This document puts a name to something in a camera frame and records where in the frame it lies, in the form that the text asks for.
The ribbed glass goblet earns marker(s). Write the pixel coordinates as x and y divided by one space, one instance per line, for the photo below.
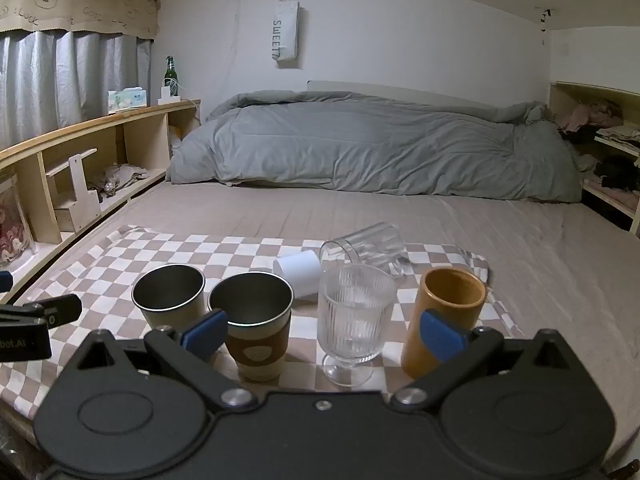
352 310

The white hanging bag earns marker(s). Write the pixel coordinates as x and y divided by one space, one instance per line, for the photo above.
286 30

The tissue pack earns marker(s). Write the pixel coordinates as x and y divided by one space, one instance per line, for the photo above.
127 100

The white paper cup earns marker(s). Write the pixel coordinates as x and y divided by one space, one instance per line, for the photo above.
300 272

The plain steel cup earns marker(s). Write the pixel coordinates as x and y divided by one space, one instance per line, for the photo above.
167 292

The grey duvet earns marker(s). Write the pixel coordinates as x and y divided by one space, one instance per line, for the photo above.
375 145

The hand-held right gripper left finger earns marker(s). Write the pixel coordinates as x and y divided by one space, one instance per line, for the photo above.
204 336

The small white holder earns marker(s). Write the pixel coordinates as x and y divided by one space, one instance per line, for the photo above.
169 96

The long wooden shelf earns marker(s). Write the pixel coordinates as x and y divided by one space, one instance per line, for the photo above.
135 135

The checkered cloth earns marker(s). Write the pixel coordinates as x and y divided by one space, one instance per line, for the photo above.
100 270

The floral clear jar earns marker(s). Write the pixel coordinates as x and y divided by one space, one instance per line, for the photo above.
12 225

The crumpled beige cloth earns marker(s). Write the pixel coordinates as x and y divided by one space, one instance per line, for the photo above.
117 176

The wooden clothes shelf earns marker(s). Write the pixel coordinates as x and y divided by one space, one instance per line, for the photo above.
620 205

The beige valance with drawings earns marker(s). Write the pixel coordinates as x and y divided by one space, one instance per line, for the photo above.
80 2

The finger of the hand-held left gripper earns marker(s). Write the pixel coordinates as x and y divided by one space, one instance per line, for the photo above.
4 280
45 311

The green glass bottle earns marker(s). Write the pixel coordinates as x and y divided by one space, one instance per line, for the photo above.
171 74

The beige bed sheet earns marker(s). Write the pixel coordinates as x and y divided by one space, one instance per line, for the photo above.
525 240

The black clothes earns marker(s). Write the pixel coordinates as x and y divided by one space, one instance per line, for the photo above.
617 171

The folded beige clothes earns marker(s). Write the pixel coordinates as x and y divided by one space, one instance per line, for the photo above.
620 135

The steel cup with brown sleeve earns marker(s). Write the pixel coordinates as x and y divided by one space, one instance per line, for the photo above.
257 330

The orange wooden cup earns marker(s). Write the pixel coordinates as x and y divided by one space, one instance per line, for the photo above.
447 295

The pink crumpled clothes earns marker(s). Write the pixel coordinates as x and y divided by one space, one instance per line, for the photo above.
590 114

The grey curtain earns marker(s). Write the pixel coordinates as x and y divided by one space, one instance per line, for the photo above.
65 80

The black wall clip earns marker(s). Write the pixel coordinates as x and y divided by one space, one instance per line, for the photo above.
545 13

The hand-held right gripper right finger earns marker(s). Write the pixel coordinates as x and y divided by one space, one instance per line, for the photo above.
440 339

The small wooden stand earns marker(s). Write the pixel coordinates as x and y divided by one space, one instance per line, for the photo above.
75 195

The clear glass tumbler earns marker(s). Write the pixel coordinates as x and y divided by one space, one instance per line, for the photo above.
367 245

